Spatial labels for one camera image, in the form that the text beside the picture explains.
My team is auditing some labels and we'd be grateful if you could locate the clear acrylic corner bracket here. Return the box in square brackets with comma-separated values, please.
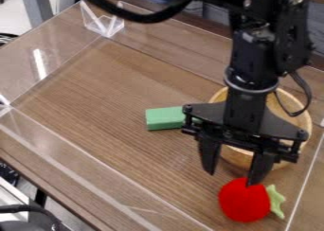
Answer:
[81, 1, 125, 38]

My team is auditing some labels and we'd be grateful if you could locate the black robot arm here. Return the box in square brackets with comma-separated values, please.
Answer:
[87, 0, 314, 186]

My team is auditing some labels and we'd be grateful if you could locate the red knitted strawberry fruit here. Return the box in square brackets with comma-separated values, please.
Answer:
[219, 178, 287, 222]

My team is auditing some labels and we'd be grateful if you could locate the black table clamp mount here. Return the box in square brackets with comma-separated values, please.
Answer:
[28, 199, 74, 231]

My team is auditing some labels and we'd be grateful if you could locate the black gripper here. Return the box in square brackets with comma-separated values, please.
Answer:
[181, 89, 310, 186]

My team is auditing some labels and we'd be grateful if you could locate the grey metal post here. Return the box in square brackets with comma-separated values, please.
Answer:
[23, 0, 54, 27]

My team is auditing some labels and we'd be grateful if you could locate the green rectangular block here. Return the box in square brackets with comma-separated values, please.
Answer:
[146, 106, 186, 131]

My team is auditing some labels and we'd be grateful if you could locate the wooden bowl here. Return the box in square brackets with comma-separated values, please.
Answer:
[220, 88, 312, 170]

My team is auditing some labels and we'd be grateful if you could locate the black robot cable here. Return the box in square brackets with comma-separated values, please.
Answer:
[272, 70, 314, 117]

